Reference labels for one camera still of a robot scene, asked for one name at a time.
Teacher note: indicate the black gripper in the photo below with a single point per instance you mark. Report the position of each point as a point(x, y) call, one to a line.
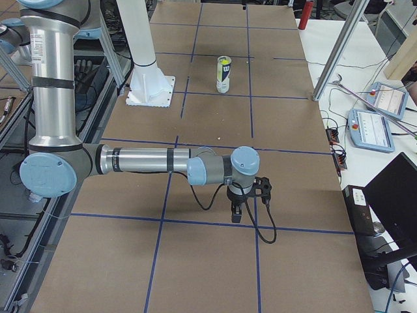
point(236, 197)

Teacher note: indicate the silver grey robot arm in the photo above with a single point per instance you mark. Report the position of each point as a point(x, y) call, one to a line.
point(59, 160)

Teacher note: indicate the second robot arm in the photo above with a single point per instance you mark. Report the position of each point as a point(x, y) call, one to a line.
point(14, 34)

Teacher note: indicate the clear tennis ball can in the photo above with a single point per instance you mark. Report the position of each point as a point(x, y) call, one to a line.
point(223, 73)

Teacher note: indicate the brown paper table cover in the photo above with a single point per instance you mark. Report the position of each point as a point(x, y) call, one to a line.
point(150, 243)

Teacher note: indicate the black computer box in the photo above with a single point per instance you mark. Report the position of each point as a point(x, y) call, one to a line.
point(358, 211)

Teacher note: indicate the lower teach pendant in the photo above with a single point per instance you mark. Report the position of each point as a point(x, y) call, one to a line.
point(369, 130)

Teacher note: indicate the teach pendant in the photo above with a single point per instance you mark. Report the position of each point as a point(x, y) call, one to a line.
point(369, 130)
point(392, 100)

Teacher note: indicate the black monitor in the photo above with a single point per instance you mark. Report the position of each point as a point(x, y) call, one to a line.
point(392, 196)

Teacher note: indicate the upper teach pendant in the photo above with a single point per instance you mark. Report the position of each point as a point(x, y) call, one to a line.
point(392, 100)

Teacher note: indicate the red bottle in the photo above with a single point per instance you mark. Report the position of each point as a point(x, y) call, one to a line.
point(306, 12)

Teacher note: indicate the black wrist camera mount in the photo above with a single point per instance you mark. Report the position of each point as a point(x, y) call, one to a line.
point(262, 189)

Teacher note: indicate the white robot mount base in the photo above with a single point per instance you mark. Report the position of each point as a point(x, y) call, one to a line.
point(148, 86)

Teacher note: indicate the aluminium frame post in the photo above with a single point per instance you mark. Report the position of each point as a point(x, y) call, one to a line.
point(344, 36)

